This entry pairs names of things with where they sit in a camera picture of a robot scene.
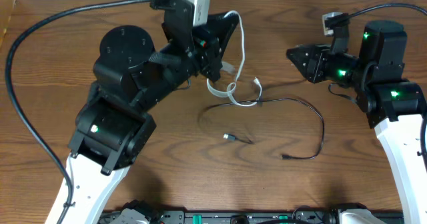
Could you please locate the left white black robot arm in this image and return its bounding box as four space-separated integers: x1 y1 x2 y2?
47 11 240 223

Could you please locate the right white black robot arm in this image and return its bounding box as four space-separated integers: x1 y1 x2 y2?
286 20 426 223

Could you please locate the black usb cable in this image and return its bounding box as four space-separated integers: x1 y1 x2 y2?
198 97 326 161

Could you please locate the white usb cable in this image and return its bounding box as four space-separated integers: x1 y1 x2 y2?
205 9 264 107

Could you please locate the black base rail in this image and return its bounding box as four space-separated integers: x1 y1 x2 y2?
98 201 404 224

